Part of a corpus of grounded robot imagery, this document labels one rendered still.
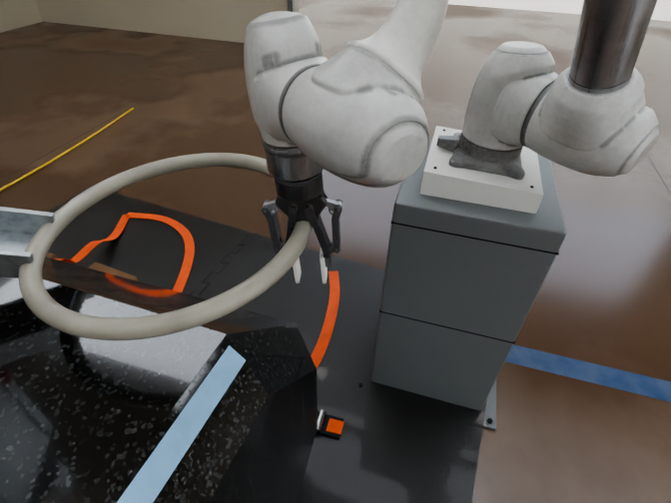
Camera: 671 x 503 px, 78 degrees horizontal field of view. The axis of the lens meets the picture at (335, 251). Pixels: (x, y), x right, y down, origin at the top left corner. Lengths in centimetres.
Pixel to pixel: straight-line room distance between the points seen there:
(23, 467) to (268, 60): 58
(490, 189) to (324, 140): 69
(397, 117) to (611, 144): 61
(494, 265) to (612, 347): 103
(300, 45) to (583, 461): 151
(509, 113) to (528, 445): 109
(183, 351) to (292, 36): 47
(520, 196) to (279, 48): 71
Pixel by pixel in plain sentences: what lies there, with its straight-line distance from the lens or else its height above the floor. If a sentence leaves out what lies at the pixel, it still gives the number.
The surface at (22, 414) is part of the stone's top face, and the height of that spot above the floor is 83.
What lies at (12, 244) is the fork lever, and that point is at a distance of 90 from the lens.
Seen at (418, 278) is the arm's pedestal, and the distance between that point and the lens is 117.
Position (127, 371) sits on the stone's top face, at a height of 83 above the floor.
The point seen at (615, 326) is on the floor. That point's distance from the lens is 216.
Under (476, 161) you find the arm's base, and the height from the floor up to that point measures 88.
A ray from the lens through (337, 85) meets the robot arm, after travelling 44.
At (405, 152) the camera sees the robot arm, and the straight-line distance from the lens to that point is 42.
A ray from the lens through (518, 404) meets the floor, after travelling 171.
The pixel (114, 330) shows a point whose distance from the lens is 63.
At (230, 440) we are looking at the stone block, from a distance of 69.
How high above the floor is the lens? 137
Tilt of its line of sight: 40 degrees down
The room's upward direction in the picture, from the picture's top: 2 degrees clockwise
